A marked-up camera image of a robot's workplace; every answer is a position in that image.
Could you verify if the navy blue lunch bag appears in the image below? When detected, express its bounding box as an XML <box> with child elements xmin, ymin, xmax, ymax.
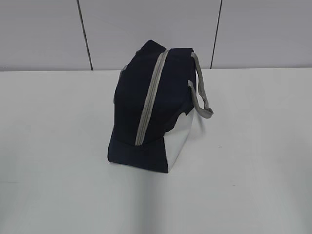
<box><xmin>107</xmin><ymin>40</ymin><xmax>213</xmax><ymax>173</ymax></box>

